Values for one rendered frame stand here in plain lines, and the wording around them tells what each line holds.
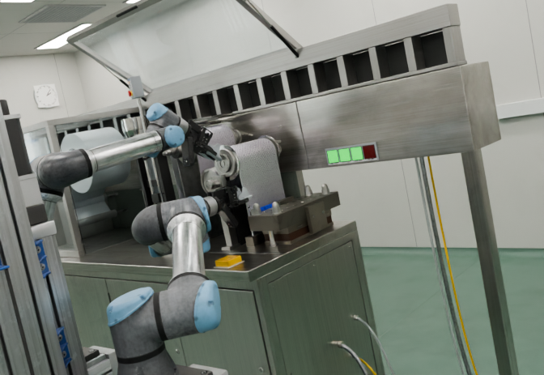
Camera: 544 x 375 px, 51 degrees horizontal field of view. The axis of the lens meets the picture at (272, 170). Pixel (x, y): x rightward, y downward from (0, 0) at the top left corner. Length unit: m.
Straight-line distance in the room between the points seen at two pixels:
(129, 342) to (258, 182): 1.15
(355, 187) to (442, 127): 3.19
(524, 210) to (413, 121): 2.56
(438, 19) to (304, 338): 1.24
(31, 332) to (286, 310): 0.98
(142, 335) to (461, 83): 1.33
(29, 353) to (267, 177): 1.30
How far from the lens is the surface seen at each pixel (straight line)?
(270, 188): 2.44
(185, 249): 1.57
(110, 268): 2.70
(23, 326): 1.46
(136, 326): 1.41
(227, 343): 2.27
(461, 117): 2.10
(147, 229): 1.76
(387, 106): 2.23
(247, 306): 2.10
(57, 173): 1.88
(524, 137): 4.53
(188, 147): 2.22
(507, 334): 2.49
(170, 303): 1.40
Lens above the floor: 1.40
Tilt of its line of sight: 5 degrees down
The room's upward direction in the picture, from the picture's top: 12 degrees counter-clockwise
